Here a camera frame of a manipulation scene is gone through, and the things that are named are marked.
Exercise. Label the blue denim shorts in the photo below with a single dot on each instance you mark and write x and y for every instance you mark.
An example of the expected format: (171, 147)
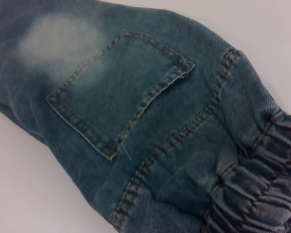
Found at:
(135, 97)

